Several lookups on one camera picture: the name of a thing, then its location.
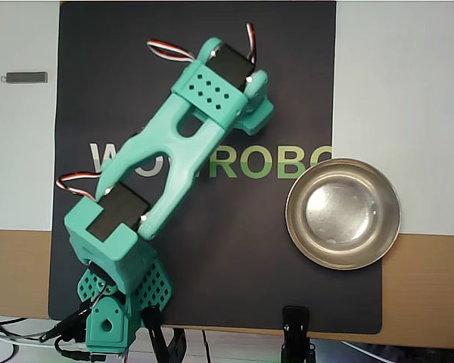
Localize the teal gripper with motor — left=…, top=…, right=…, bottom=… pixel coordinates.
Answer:
left=238, top=97, right=275, bottom=137

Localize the metal bowl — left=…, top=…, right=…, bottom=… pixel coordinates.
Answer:
left=285, top=157, right=402, bottom=271

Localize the white paper sheet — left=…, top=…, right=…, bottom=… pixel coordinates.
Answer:
left=0, top=0, right=61, bottom=231
left=331, top=0, right=454, bottom=237

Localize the black mat with WOWROBO print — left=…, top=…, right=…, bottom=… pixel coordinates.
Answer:
left=48, top=0, right=384, bottom=336

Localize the black clamp right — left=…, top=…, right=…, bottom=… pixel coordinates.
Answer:
left=281, top=305, right=315, bottom=363

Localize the black table clamp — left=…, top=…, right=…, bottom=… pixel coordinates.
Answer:
left=141, top=304, right=188, bottom=363
left=39, top=306, right=94, bottom=343

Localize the grey USB stick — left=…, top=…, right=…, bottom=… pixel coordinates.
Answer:
left=0, top=71, right=49, bottom=85

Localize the red white black servo cable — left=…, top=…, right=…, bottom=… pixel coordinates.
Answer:
left=56, top=172, right=101, bottom=202
left=244, top=23, right=259, bottom=66
left=146, top=37, right=197, bottom=64

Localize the thin black hanging cable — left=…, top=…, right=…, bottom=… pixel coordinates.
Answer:
left=201, top=329, right=213, bottom=363

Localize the black robot supply cable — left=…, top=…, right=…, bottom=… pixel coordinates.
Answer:
left=0, top=312, right=99, bottom=363

